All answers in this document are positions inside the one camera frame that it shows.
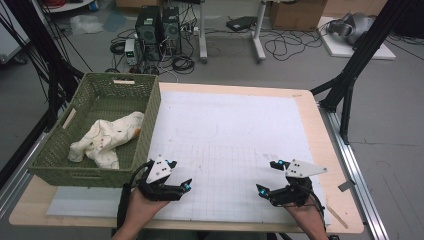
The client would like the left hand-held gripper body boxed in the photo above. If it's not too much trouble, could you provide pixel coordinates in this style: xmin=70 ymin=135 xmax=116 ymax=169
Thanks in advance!
xmin=138 ymin=154 xmax=184 ymax=202

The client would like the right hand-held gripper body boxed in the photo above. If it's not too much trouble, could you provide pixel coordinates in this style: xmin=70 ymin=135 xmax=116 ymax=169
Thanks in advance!
xmin=268 ymin=158 xmax=328 ymax=208

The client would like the cream printed cloth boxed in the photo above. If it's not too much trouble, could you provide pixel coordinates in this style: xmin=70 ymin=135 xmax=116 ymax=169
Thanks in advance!
xmin=67 ymin=110 xmax=145 ymax=170

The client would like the green woven basket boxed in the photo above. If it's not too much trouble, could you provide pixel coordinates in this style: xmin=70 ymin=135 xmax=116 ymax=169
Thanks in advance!
xmin=28 ymin=72 xmax=162 ymax=188

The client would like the person's left hand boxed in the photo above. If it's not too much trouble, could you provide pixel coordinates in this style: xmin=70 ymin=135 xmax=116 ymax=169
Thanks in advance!
xmin=124 ymin=188 xmax=171 ymax=231

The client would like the person's right hand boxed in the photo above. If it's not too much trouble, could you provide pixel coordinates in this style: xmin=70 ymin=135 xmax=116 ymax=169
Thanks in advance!
xmin=284 ymin=196 xmax=326 ymax=231

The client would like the thin wooden stick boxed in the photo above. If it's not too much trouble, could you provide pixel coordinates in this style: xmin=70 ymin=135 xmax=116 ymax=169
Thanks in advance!
xmin=325 ymin=203 xmax=350 ymax=230

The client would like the grey tape piece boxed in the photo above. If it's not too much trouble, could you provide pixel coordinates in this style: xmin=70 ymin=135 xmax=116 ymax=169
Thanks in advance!
xmin=337 ymin=179 xmax=357 ymax=193

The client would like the white grid mat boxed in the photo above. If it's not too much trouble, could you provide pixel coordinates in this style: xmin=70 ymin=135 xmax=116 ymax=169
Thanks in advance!
xmin=46 ymin=90 xmax=333 ymax=225

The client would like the small white power supply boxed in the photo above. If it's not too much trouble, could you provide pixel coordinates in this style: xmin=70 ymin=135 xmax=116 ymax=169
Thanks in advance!
xmin=124 ymin=38 xmax=138 ymax=66

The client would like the white desk leg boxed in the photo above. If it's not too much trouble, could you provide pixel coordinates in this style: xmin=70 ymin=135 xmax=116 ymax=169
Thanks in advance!
xmin=251 ymin=0 xmax=268 ymax=64
xmin=198 ymin=0 xmax=209 ymax=64

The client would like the white floor board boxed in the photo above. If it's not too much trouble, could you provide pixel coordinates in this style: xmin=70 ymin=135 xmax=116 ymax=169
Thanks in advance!
xmin=318 ymin=16 xmax=397 ymax=61

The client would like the black computer tower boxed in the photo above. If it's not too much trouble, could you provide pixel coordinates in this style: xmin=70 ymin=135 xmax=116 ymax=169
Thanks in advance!
xmin=161 ymin=6 xmax=183 ymax=56
xmin=134 ymin=5 xmax=162 ymax=62

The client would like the black metal stand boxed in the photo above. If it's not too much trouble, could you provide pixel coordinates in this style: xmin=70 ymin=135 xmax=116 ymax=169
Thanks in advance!
xmin=0 ymin=0 xmax=85 ymax=190
xmin=309 ymin=0 xmax=414 ymax=145

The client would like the flat black device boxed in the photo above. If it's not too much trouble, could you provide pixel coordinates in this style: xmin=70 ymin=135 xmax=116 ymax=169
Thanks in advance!
xmin=225 ymin=15 xmax=259 ymax=33

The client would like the cardboard box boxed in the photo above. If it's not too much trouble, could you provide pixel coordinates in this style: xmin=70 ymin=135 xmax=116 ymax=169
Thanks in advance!
xmin=268 ymin=0 xmax=328 ymax=32

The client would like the teal floor sheet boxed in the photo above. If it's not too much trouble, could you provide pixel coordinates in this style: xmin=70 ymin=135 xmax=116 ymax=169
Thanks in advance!
xmin=102 ymin=9 xmax=130 ymax=33

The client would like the grey rounded machine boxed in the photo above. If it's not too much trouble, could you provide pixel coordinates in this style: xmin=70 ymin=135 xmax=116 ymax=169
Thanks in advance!
xmin=326 ymin=12 xmax=376 ymax=46

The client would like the clear plastic bag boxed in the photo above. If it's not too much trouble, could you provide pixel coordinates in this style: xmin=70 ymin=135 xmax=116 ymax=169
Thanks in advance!
xmin=69 ymin=13 xmax=105 ymax=36

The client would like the right hand-held gripper cable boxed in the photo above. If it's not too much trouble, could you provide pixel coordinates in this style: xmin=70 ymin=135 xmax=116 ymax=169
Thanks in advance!
xmin=305 ymin=186 xmax=328 ymax=232

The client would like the aluminium rail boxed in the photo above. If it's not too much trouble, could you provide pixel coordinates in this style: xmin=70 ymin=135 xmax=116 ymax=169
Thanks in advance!
xmin=0 ymin=131 xmax=48 ymax=218
xmin=318 ymin=106 xmax=390 ymax=240

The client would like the coiled black cable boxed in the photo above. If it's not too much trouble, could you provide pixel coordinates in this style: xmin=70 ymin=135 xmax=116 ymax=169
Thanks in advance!
xmin=171 ymin=54 xmax=196 ymax=75

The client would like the black floor cable tangle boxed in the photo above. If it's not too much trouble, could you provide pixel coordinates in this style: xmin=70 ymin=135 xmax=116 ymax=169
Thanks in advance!
xmin=263 ymin=28 xmax=325 ymax=62

